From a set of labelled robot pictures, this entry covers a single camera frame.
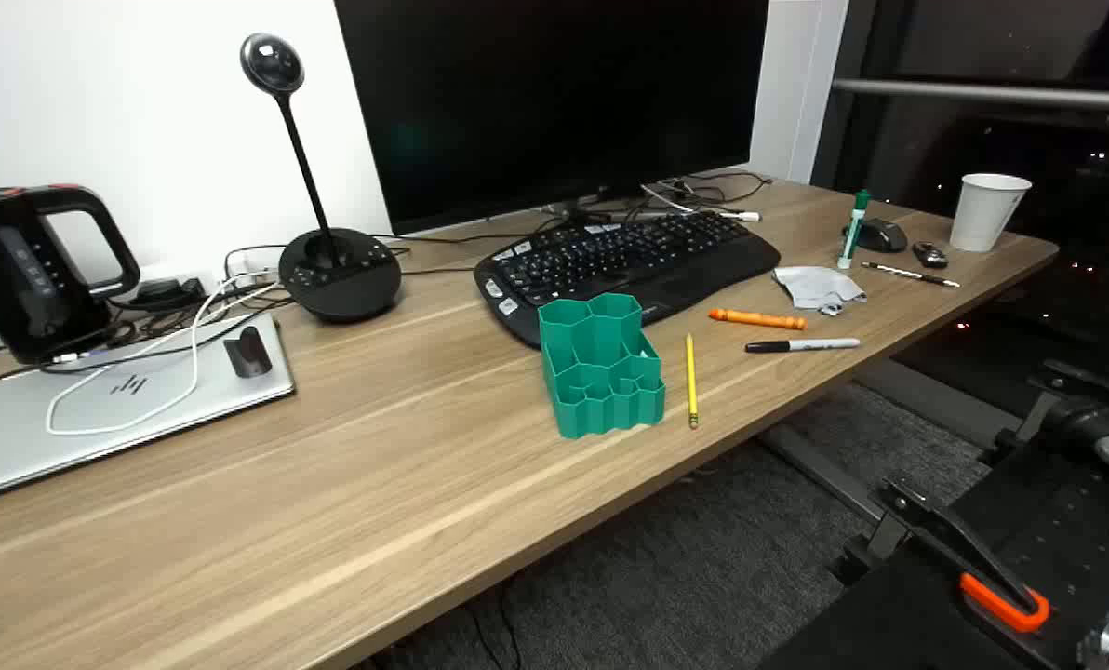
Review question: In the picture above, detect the green stationery holder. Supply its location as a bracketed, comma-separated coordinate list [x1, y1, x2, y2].
[537, 291, 671, 444]

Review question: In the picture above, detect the orange marker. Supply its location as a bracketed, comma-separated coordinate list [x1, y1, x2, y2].
[708, 305, 811, 336]

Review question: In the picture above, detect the black and silver marker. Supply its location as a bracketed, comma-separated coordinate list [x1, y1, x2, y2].
[739, 336, 866, 358]

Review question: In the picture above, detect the black keyboard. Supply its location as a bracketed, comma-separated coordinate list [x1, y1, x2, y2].
[471, 207, 784, 348]

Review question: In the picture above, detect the yellow pencil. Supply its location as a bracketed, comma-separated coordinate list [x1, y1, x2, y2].
[681, 331, 702, 434]

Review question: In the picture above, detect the black conference webcam on stand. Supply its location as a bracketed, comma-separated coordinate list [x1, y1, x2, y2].
[238, 30, 407, 326]

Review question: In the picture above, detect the black computer monitor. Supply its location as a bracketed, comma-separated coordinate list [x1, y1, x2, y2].
[330, 0, 770, 238]

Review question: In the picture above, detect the crumpled paper piece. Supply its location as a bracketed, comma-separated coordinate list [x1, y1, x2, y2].
[770, 262, 872, 319]

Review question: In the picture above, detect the small black adapter block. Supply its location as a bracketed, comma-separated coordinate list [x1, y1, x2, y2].
[221, 322, 275, 382]

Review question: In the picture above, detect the black computer mouse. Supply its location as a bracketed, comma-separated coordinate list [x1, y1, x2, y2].
[841, 217, 913, 255]

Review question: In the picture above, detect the thin black and silver pen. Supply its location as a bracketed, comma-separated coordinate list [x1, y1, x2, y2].
[862, 255, 964, 293]

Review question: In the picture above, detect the small black key fob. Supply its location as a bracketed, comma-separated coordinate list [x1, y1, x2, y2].
[909, 238, 954, 272]

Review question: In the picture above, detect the black power adapter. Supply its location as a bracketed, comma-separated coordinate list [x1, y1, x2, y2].
[125, 272, 211, 315]

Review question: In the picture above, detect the white paper cup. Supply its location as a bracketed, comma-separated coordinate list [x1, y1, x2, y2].
[945, 166, 1038, 255]

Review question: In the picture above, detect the silver laptop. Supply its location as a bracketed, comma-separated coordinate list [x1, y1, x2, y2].
[0, 308, 303, 506]

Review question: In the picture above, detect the black electric kettle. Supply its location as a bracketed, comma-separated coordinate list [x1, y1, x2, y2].
[0, 182, 145, 372]

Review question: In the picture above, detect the bundle of grey cables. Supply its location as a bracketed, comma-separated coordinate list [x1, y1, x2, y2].
[635, 166, 770, 226]

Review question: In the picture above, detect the white cable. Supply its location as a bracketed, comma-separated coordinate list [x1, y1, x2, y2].
[41, 279, 275, 440]

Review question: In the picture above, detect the grey metal rail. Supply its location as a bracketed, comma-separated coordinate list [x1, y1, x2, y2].
[829, 73, 1109, 114]

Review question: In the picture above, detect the black clamp with orange handle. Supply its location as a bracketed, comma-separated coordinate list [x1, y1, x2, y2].
[876, 481, 1057, 640]

